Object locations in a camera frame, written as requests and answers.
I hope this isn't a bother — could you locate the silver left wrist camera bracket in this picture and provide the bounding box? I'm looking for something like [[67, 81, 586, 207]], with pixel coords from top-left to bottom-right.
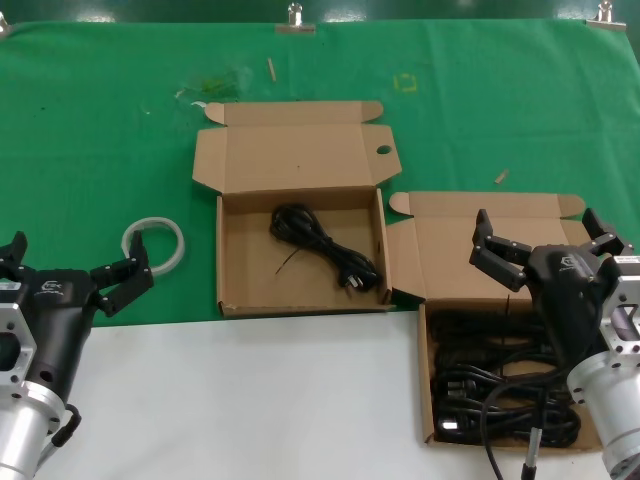
[[0, 287, 39, 396]]

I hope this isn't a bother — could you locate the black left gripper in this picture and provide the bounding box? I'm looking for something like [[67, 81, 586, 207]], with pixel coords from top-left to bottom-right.
[[0, 231, 155, 402]]

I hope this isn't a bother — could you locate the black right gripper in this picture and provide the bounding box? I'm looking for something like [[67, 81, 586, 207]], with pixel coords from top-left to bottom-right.
[[469, 206, 636, 367]]

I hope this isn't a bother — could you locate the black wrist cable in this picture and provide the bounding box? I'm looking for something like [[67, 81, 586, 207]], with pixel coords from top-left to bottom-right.
[[481, 368, 576, 480], [51, 402, 83, 448]]

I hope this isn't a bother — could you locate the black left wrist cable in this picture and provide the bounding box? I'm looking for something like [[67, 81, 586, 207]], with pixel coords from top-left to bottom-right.
[[51, 402, 83, 448]]

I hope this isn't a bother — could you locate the thin cable with metal plug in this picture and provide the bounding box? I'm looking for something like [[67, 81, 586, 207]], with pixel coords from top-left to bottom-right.
[[521, 387, 549, 480]]

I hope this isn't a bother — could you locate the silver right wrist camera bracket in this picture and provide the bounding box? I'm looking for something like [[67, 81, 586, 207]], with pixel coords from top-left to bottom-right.
[[597, 253, 640, 355]]

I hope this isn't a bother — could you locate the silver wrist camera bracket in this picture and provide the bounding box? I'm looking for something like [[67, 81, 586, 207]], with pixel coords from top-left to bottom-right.
[[0, 287, 39, 396], [597, 253, 640, 355]]

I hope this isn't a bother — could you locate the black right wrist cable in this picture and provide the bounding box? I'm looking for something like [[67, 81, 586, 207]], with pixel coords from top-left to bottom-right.
[[481, 368, 576, 480]]

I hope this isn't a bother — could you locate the green table cloth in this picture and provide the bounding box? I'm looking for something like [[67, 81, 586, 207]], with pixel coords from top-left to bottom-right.
[[0, 18, 640, 330]]

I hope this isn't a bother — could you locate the white tape roll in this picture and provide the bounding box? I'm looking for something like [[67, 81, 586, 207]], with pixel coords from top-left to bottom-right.
[[121, 215, 187, 276]]

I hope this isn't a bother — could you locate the open cardboard box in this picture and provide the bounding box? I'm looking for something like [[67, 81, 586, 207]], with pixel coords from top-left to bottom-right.
[[385, 190, 609, 448], [191, 99, 403, 319]]

